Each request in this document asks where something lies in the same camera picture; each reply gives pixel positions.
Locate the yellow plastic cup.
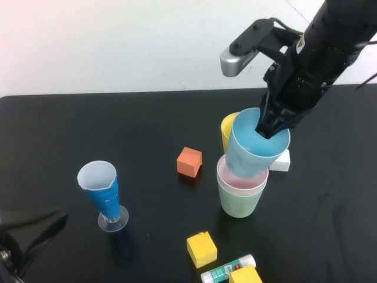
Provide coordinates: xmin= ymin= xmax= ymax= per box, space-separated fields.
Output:
xmin=220 ymin=111 xmax=240 ymax=154

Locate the pink plastic cup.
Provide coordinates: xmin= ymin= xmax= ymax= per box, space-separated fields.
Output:
xmin=216 ymin=155 xmax=269 ymax=197

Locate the thin black cable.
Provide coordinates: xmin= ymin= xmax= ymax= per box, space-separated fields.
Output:
xmin=355 ymin=70 xmax=377 ymax=90

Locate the clear measuring cup blue paper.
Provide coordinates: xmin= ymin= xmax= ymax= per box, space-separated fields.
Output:
xmin=77 ymin=160 xmax=130 ymax=233

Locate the yellow foam cube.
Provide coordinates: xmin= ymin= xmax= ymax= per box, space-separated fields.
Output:
xmin=186 ymin=231 xmax=218 ymax=269
xmin=229 ymin=264 xmax=263 ymax=283

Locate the orange foam cube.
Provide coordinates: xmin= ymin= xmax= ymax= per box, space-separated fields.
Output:
xmin=176 ymin=146 xmax=203 ymax=179

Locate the green plastic cup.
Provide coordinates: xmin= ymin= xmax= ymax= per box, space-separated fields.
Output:
xmin=217 ymin=173 xmax=268 ymax=219

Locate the white green glue stick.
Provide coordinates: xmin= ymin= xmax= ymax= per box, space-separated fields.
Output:
xmin=200 ymin=254 xmax=256 ymax=283

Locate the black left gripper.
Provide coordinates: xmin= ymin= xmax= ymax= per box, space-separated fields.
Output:
xmin=0 ymin=208 xmax=69 ymax=283

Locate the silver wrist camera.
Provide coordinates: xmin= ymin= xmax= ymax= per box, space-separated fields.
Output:
xmin=220 ymin=47 xmax=260 ymax=78

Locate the light blue plastic cup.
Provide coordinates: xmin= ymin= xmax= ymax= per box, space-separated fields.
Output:
xmin=225 ymin=107 xmax=292 ymax=180

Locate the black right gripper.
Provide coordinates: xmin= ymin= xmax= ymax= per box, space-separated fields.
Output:
xmin=254 ymin=63 xmax=335 ymax=139

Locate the white foam block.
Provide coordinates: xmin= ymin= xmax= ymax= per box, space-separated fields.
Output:
xmin=269 ymin=149 xmax=292 ymax=172

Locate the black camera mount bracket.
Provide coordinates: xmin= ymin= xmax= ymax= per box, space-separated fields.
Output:
xmin=229 ymin=18 xmax=304 ymax=60

